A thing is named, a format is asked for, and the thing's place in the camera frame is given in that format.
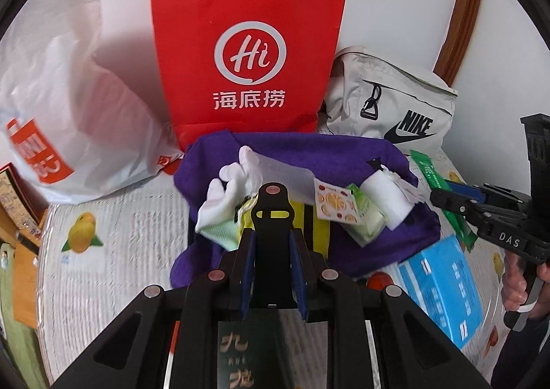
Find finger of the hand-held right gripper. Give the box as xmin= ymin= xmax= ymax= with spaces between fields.
xmin=430 ymin=187 xmax=499 ymax=229
xmin=442 ymin=179 xmax=488 ymax=203

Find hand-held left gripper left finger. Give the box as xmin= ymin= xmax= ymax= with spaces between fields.
xmin=52 ymin=228 xmax=259 ymax=389

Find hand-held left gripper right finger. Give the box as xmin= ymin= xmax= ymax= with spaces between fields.
xmin=289 ymin=229 xmax=493 ymax=389

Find dark green wipes pack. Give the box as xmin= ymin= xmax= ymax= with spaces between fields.
xmin=409 ymin=149 xmax=475 ymax=253

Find yellow pouch with black straps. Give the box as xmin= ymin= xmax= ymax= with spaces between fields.
xmin=234 ymin=196 xmax=333 ymax=253

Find green cloth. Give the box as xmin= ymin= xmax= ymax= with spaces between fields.
xmin=200 ymin=217 xmax=241 ymax=251

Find white glove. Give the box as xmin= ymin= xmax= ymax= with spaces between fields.
xmin=384 ymin=166 xmax=430 ymax=206

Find white sponge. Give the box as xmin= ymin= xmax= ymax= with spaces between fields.
xmin=360 ymin=170 xmax=412 ymax=232

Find white sock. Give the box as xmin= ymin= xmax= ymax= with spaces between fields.
xmin=195 ymin=145 xmax=261 ymax=239

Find small fruit-print packet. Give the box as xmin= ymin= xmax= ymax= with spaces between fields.
xmin=315 ymin=180 xmax=358 ymax=225

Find light green wipes pack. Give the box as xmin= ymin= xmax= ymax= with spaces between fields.
xmin=344 ymin=184 xmax=386 ymax=248

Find person's right hand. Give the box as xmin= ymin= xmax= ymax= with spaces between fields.
xmin=499 ymin=251 xmax=550 ymax=322

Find dark tea box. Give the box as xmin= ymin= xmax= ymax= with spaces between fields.
xmin=169 ymin=309 xmax=374 ymax=389

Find blue tissue pack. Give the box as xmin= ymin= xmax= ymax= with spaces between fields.
xmin=397 ymin=234 xmax=495 ymax=351

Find grey waist bag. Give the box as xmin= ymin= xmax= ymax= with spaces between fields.
xmin=320 ymin=45 xmax=460 ymax=158

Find fruit-print tablecloth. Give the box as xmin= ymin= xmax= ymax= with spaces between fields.
xmin=32 ymin=148 xmax=516 ymax=389

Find purple cloth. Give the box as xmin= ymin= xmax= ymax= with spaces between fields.
xmin=169 ymin=131 xmax=442 ymax=289

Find person's trousers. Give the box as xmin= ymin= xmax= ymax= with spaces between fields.
xmin=492 ymin=320 xmax=550 ymax=389

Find pale green pillow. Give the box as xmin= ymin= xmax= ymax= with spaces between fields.
xmin=0 ymin=307 xmax=48 ymax=389

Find patterned box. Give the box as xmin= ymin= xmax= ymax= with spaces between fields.
xmin=0 ymin=162 xmax=48 ymax=244

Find white plastic bag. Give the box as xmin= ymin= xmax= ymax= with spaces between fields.
xmin=0 ymin=0 xmax=185 ymax=205

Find red paper bag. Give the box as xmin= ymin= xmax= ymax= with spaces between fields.
xmin=149 ymin=0 xmax=350 ymax=150

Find wooden door frame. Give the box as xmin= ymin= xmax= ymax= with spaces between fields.
xmin=434 ymin=0 xmax=486 ymax=89

